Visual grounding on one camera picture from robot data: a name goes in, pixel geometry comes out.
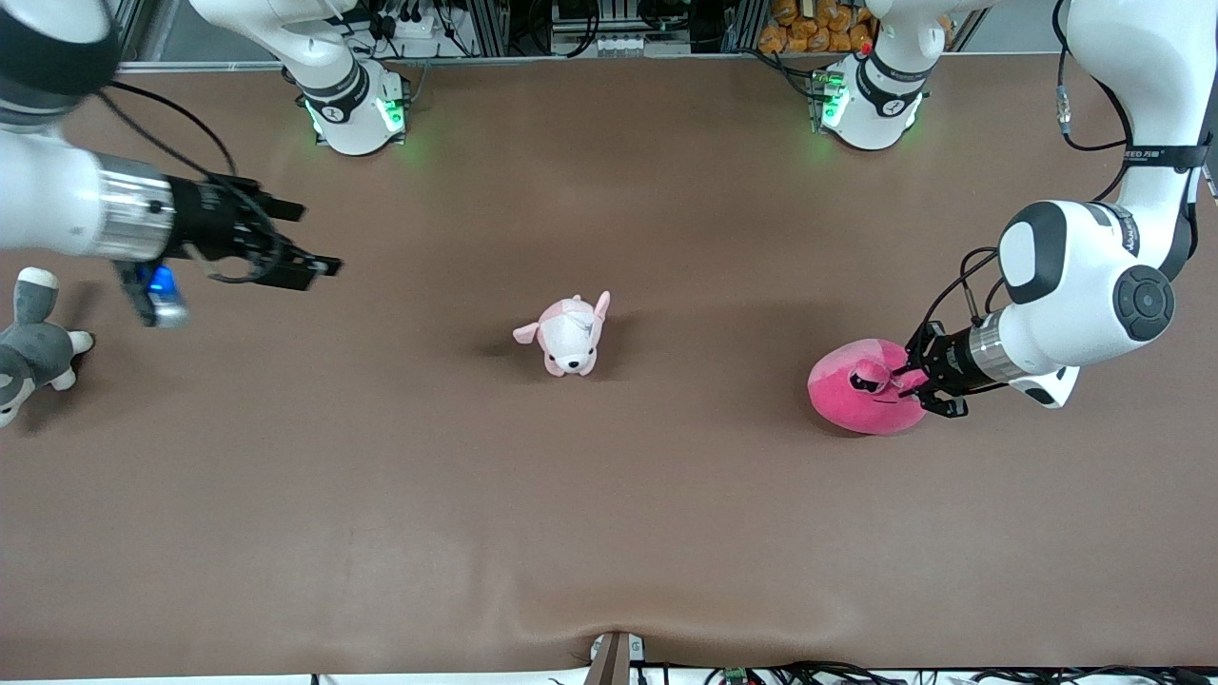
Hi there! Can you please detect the pink round plush toy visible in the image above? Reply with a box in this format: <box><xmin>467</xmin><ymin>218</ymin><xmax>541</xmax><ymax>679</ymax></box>
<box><xmin>807</xmin><ymin>339</ymin><xmax>932</xmax><ymax>437</ymax></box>

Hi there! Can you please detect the grey white plush toy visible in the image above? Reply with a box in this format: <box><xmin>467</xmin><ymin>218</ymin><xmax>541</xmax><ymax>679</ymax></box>
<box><xmin>0</xmin><ymin>266</ymin><xmax>94</xmax><ymax>429</ymax></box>

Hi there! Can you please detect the white power strip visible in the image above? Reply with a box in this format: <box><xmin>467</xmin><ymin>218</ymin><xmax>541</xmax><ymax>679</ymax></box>
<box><xmin>376</xmin><ymin>8</ymin><xmax>450</xmax><ymax>41</ymax></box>

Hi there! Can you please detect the pink white dog plush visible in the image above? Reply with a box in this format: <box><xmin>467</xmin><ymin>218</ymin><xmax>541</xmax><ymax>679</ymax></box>
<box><xmin>512</xmin><ymin>290</ymin><xmax>612</xmax><ymax>379</ymax></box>

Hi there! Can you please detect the bag of orange snacks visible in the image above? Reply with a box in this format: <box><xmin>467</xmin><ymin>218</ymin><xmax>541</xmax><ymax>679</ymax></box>
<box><xmin>758</xmin><ymin>0</ymin><xmax>876</xmax><ymax>55</ymax></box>

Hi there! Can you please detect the brown table cover mat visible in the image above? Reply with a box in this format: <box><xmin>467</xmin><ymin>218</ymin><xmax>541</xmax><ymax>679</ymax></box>
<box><xmin>0</xmin><ymin>52</ymin><xmax>1218</xmax><ymax>681</ymax></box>

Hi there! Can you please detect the white terminal strip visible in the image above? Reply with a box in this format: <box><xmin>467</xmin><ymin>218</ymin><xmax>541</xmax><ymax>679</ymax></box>
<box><xmin>552</xmin><ymin>33</ymin><xmax>696</xmax><ymax>58</ymax></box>

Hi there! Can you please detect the metal table edge clamp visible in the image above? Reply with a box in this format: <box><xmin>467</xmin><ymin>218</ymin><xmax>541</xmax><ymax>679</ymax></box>
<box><xmin>585</xmin><ymin>631</ymin><xmax>648</xmax><ymax>685</ymax></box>

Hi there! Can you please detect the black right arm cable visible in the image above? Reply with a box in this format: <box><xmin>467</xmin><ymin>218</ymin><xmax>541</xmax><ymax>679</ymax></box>
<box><xmin>95</xmin><ymin>81</ymin><xmax>286</xmax><ymax>286</ymax></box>

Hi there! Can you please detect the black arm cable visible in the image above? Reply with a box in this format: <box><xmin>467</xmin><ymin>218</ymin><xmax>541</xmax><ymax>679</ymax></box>
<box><xmin>95</xmin><ymin>81</ymin><xmax>286</xmax><ymax>286</ymax></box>
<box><xmin>918</xmin><ymin>0</ymin><xmax>1214</xmax><ymax>334</ymax></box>

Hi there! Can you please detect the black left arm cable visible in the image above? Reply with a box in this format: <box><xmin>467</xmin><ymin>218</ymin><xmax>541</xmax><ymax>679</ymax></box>
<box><xmin>918</xmin><ymin>0</ymin><xmax>1214</xmax><ymax>334</ymax></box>

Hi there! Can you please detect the black cable bundle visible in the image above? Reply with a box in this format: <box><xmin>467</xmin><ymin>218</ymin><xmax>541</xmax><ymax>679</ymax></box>
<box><xmin>704</xmin><ymin>660</ymin><xmax>1218</xmax><ymax>685</ymax></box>

